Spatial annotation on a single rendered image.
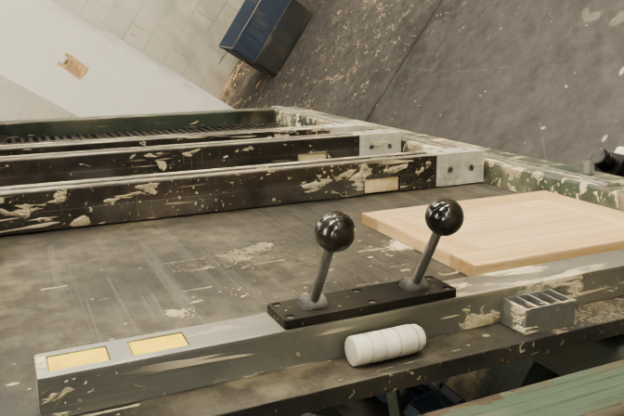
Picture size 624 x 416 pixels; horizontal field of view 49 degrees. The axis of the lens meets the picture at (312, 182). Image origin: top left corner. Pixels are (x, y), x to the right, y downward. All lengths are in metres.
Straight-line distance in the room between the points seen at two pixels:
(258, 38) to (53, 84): 1.58
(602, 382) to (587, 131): 2.19
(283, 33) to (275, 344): 4.88
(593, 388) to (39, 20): 4.49
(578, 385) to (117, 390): 0.38
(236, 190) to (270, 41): 4.20
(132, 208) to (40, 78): 3.67
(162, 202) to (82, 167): 0.36
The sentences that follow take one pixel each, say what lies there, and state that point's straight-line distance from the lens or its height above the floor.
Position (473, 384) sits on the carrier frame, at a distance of 2.19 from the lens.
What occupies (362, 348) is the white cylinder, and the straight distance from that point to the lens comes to 0.67.
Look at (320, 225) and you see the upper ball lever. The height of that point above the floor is 1.55.
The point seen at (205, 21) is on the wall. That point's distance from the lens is 6.37.
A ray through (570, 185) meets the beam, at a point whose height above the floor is 0.90.
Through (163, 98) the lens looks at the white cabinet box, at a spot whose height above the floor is 0.75.
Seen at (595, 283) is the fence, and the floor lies 1.17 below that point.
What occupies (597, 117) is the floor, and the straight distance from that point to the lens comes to 2.76.
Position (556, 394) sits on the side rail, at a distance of 0.57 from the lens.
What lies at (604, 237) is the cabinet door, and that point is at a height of 1.02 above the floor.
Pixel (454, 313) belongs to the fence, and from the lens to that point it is 0.76.
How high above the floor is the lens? 1.85
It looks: 27 degrees down
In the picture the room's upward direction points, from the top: 59 degrees counter-clockwise
